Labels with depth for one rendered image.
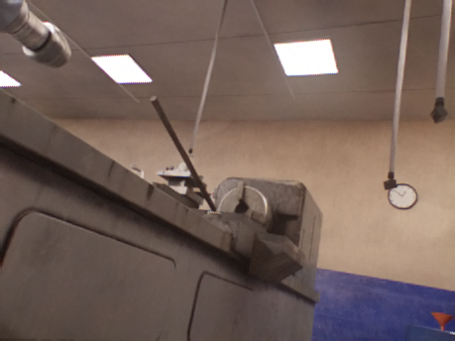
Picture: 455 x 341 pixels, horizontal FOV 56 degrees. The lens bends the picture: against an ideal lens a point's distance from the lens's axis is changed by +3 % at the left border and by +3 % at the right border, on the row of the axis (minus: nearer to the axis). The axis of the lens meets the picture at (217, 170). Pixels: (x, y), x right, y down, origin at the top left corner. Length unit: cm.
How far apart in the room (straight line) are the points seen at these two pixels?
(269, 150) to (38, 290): 556
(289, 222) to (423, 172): 370
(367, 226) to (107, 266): 489
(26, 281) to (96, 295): 16
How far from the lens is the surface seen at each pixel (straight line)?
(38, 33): 99
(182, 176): 178
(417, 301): 537
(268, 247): 133
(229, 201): 208
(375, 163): 578
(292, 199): 215
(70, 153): 67
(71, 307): 75
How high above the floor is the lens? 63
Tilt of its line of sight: 18 degrees up
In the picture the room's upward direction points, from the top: 12 degrees clockwise
